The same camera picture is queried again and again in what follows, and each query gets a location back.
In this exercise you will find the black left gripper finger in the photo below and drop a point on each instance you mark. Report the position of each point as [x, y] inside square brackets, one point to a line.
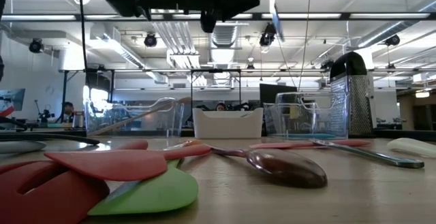
[238, 7]

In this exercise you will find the pink silicone spatula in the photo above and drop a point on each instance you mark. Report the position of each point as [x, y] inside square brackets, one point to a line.
[289, 145]

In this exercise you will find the teal silicone spatula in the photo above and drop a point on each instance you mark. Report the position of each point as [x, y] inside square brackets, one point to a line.
[310, 136]

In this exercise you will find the dark wooden spoon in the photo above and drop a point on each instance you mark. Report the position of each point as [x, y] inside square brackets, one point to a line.
[289, 169]

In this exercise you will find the green silicone spatula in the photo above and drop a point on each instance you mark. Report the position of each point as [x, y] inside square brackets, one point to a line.
[160, 193]

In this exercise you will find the grey metal utensil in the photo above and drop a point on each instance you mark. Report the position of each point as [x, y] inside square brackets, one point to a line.
[374, 156]

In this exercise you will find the white plastic utensil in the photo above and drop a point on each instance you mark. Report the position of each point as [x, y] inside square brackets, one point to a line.
[412, 147]

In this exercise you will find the red slotted silicone spoon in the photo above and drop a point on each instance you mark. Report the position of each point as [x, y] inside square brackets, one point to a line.
[68, 196]

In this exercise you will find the black ceiling spotlight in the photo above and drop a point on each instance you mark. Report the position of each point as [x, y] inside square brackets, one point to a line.
[150, 40]
[35, 45]
[268, 35]
[392, 40]

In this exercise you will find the black computer monitor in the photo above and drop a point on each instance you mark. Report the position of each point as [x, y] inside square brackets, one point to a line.
[272, 94]

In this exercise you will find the person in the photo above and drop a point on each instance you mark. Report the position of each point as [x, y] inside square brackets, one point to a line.
[68, 110]
[220, 107]

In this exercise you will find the white plastic bin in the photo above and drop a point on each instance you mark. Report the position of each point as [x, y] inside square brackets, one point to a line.
[225, 125]

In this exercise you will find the clear plastic bin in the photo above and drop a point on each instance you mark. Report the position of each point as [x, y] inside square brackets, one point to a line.
[306, 122]
[153, 125]

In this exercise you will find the metal box grater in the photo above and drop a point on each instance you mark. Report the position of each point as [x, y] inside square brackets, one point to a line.
[361, 108]

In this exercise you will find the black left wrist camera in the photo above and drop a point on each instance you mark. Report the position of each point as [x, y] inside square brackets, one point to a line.
[208, 21]

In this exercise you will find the black rig frame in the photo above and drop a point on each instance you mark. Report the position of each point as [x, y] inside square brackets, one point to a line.
[344, 16]

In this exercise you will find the black background frame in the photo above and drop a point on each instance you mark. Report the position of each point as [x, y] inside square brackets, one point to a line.
[64, 91]

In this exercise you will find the wall-mounted display screen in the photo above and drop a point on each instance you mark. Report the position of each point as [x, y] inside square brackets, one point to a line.
[13, 98]

